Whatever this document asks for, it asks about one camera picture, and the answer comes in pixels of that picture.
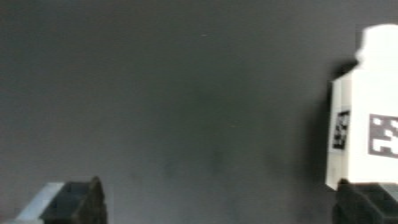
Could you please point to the white stool leg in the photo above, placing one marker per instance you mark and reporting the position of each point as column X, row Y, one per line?
column 363, row 130

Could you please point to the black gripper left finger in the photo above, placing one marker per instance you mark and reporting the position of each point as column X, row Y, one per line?
column 68, row 203

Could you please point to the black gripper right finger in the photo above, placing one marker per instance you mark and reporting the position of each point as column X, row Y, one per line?
column 367, row 203

